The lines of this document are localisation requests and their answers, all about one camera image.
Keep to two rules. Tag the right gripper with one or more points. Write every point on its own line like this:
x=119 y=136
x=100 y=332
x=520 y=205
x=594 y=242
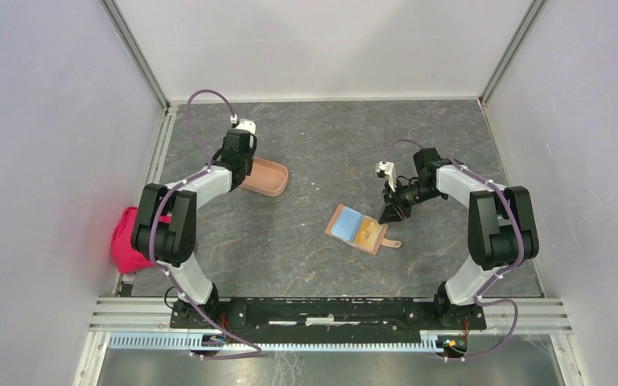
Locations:
x=389 y=213

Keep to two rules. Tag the tan leather card holder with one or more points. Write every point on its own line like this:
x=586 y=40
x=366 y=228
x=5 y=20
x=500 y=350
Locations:
x=386 y=243

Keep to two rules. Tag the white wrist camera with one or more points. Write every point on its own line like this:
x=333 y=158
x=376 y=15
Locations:
x=386 y=170
x=243 y=124

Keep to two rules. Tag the red crumpled cloth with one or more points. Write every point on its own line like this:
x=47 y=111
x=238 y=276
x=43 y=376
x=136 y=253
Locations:
x=125 y=258

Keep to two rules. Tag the orange credit card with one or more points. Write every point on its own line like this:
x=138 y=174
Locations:
x=370 y=236

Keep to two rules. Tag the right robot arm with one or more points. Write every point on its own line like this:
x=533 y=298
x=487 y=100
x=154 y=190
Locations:
x=502 y=233

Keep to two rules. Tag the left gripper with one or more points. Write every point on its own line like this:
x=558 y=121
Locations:
x=249 y=164

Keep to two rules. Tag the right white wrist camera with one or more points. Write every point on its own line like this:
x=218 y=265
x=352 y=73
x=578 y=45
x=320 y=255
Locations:
x=386 y=170

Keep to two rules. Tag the white toothed cable duct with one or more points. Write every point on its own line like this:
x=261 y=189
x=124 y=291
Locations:
x=192 y=341

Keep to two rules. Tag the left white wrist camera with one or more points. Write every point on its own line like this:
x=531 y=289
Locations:
x=243 y=124

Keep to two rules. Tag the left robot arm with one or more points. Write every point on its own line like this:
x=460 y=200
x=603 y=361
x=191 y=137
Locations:
x=165 y=227

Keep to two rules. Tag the pink oval tray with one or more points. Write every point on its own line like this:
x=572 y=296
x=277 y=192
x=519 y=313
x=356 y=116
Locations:
x=267 y=178

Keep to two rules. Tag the blue credit card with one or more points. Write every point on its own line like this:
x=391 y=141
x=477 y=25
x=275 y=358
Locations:
x=347 y=224

